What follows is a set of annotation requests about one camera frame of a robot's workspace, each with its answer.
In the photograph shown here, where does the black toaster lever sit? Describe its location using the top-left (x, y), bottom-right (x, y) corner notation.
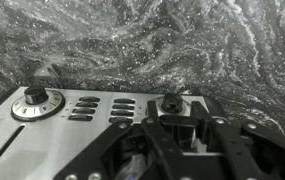
top-left (160, 114), bottom-right (200, 148)

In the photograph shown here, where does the stainless steel four-slot toaster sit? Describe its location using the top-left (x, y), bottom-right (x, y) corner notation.
top-left (0, 85), bottom-right (224, 180)

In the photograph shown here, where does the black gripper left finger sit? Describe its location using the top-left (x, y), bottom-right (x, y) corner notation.
top-left (52, 99), bottom-right (190, 180)

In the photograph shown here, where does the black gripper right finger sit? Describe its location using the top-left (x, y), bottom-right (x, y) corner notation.
top-left (189, 100), bottom-right (285, 180)

